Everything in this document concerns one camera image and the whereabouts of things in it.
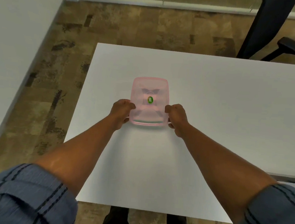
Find blue striped shirt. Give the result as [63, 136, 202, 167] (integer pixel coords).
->
[0, 161, 295, 224]

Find pink plastic lid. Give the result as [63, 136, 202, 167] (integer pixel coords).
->
[128, 75, 173, 130]

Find person's right forearm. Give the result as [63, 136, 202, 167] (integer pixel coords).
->
[172, 123, 281, 224]

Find black office chair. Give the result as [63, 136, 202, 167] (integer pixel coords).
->
[236, 0, 295, 64]

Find black trousers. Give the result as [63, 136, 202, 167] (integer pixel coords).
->
[95, 205, 197, 224]

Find grey desk cable tray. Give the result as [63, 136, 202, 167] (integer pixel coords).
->
[264, 172, 295, 184]

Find person's left forearm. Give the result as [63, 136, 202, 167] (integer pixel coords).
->
[30, 112, 122, 200]

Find green striped towel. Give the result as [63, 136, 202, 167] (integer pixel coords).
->
[132, 118, 164, 125]

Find clear plastic container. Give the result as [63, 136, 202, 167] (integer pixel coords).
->
[129, 77, 172, 130]

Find person's right hand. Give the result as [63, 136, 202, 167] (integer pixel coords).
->
[163, 103, 191, 139]

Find person's left hand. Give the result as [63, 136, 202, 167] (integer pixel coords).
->
[106, 98, 137, 133]

